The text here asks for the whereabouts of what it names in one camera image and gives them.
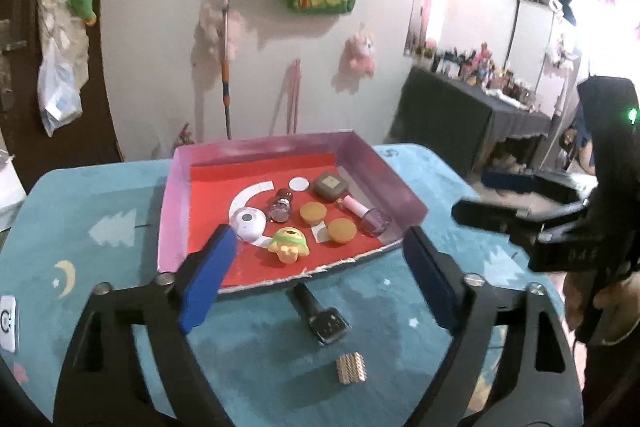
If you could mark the cardboard box with red bottom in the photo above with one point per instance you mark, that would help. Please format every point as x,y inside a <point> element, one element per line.
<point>215,187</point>

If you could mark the hanging plastic bag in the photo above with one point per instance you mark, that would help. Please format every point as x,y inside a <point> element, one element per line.
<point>57,97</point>

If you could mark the pink nail polish bottle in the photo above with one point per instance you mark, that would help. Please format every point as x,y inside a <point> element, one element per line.
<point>372,221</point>

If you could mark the person's right hand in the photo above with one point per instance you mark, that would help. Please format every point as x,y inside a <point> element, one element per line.
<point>620,312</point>

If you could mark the silver studded cylinder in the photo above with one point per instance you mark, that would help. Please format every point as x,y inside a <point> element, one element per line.
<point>351,368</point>

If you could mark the row of cosmetic bottles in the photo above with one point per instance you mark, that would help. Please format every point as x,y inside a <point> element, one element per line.
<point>475,72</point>

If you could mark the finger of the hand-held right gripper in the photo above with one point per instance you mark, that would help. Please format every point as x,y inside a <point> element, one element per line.
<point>480,213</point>
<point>505,181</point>

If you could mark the red capped glass bottle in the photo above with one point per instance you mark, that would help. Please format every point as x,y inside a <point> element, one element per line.
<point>280,209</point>

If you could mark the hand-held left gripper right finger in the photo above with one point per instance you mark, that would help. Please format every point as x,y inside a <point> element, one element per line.
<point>430,277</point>

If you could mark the white power switch box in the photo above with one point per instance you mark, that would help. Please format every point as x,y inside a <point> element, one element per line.
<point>7,324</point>

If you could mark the green hooded yellow figurine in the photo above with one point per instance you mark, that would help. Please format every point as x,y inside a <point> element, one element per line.
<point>289,247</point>

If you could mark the pink plush toy with horns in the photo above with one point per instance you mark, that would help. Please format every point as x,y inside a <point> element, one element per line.
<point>361,52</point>

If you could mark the table with dark cloth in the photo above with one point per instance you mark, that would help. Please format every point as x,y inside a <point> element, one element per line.
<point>440,117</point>

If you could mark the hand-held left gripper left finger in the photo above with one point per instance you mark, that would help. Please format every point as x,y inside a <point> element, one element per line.
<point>210,277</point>

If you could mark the small amber stone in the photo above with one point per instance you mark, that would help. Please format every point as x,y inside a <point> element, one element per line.
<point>312,212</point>

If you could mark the large amber stone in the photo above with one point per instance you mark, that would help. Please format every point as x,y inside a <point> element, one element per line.
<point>341,229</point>

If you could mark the grey rounded case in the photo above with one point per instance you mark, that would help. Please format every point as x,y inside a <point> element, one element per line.
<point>328,186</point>

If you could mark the white round pocket device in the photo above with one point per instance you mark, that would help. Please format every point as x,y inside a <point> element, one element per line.
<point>248,222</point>

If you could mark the dark nail polish bottle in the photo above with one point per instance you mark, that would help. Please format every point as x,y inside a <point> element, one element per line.
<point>327,324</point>

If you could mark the pale pink plush toy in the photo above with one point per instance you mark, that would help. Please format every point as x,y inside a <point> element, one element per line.
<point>210,27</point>

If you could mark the white standing mirror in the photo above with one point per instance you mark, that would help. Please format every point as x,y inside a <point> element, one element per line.
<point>535,42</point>

